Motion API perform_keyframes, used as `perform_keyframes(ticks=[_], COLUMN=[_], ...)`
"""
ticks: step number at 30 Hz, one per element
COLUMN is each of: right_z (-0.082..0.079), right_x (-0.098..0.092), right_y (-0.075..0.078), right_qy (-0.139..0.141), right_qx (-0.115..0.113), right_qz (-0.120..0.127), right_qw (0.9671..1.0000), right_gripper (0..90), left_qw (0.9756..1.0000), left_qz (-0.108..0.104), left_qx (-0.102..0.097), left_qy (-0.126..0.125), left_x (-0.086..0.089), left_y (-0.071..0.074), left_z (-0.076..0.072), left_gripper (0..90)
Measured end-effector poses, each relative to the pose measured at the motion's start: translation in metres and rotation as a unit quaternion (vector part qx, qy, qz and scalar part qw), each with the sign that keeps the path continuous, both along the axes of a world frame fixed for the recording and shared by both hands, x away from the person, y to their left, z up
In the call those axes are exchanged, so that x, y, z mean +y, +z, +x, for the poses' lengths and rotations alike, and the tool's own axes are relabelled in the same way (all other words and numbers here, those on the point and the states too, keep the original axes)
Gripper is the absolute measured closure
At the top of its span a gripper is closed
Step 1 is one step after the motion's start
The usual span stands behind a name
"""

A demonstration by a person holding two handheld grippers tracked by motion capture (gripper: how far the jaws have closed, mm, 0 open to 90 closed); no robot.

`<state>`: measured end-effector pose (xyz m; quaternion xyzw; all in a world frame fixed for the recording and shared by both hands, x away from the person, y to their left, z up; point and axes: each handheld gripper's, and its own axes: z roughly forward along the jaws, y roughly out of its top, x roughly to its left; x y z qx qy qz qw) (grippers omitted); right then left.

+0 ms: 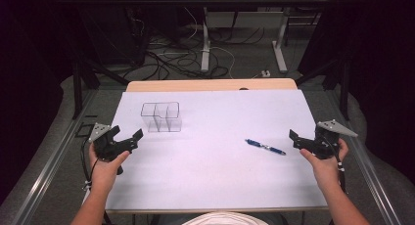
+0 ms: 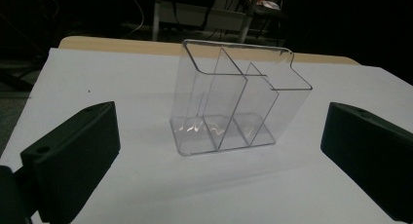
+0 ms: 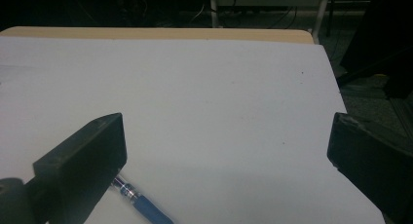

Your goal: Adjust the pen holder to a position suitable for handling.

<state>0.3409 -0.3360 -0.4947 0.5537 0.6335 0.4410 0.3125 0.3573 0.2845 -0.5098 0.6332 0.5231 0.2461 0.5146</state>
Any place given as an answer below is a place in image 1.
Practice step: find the black metal stand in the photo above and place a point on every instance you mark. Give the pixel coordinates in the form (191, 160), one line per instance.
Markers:
(77, 88)
(343, 88)

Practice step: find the black overhead bar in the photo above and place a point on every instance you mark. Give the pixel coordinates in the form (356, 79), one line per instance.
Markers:
(163, 1)

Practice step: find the white-legged background desk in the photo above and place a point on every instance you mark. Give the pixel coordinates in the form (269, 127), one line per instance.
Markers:
(205, 49)

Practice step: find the blue pen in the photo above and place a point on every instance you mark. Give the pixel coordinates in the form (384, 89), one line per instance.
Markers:
(266, 147)

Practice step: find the white power plug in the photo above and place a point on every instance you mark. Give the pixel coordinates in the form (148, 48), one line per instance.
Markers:
(265, 73)

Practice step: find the wooden table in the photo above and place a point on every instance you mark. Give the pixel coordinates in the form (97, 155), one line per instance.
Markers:
(195, 84)

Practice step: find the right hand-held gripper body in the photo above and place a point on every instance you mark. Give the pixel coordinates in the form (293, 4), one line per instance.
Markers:
(328, 138)

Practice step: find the person's left hand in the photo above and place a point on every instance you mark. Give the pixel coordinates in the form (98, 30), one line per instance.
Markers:
(105, 169)

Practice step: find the person's white shirt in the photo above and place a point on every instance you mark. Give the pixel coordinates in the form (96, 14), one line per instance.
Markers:
(225, 219)

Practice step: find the aluminium floor rail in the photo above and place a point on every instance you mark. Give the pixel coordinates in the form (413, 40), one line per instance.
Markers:
(49, 172)
(372, 176)

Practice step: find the person's right hand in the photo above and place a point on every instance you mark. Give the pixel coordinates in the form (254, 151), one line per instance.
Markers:
(324, 171)

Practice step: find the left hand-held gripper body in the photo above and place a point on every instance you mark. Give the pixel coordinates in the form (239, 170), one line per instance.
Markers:
(106, 145)

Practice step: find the clear plastic pen holder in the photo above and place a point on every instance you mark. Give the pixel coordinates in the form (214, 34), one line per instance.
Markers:
(161, 119)

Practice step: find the white table mat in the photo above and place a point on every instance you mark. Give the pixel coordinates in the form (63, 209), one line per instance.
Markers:
(212, 176)

